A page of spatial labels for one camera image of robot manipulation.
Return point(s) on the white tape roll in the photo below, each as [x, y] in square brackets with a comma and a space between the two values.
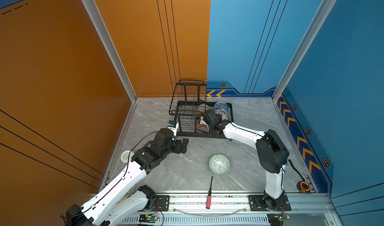
[126, 156]

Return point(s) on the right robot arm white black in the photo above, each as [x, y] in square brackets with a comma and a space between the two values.
[272, 153]

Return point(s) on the aluminium corner post right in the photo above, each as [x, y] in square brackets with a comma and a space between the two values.
[318, 20]

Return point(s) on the beige brown patterned bowl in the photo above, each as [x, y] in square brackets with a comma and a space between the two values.
[202, 108]

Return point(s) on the aluminium corner post left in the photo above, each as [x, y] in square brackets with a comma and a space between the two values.
[104, 35]

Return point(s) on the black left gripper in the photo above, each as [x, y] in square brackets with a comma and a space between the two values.
[178, 149]

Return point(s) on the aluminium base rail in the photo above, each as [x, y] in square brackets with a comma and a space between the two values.
[237, 208]

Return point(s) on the green white patterned bowl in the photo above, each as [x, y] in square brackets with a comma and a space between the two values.
[219, 164]

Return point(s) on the blue triangle patterned bowl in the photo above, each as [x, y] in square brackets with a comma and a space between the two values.
[222, 106]

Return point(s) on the green circuit board left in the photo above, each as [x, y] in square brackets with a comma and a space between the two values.
[148, 219]

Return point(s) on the black wire dish rack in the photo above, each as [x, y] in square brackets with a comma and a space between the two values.
[187, 95]

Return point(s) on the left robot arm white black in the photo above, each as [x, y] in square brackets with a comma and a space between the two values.
[109, 207]

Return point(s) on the orange black tape measure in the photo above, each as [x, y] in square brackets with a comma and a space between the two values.
[302, 186]

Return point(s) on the aluminium corner post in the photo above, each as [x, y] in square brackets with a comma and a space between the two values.
[318, 20]
[104, 35]

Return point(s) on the white maroon patterned bowl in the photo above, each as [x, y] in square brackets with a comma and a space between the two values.
[225, 115]

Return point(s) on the circuit board right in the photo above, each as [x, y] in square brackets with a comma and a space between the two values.
[278, 219]

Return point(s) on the red handled screwdriver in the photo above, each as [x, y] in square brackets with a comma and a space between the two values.
[209, 197]

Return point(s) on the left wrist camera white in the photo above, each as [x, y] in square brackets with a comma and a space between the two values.
[173, 126]

